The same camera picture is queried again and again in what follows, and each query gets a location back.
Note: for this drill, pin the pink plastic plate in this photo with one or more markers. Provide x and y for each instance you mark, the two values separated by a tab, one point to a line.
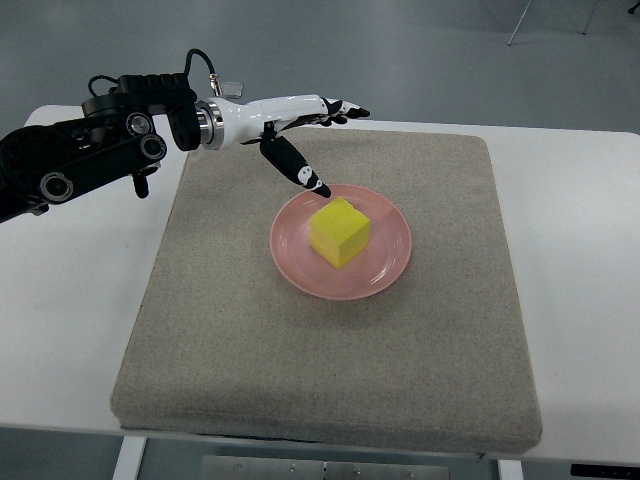
371	271

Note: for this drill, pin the metal chair leg right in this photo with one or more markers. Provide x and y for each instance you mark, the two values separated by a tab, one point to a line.
590	16

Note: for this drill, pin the white table leg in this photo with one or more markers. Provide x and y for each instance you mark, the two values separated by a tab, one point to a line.
510	470
129	459

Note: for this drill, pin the white table leg left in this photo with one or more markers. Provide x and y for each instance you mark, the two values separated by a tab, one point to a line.
129	459

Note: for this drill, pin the upper silver floor plate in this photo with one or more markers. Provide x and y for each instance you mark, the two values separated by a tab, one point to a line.
232	90

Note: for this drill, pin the white table leg right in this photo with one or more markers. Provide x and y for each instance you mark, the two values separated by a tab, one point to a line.
510	470

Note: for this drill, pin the metal chair leg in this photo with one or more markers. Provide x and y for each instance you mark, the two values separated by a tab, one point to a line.
590	16
519	23

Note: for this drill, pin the metal chair leg left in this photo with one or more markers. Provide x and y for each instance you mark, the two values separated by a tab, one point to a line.
519	23

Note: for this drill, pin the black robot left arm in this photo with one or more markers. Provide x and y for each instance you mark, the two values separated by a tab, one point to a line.
115	138

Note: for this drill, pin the grey metal base plate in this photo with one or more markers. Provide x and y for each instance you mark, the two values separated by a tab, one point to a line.
230	467

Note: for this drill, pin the yellow foam block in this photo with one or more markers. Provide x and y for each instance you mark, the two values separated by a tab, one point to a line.
339	232

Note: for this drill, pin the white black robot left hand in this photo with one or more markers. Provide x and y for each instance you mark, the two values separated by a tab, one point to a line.
224	123

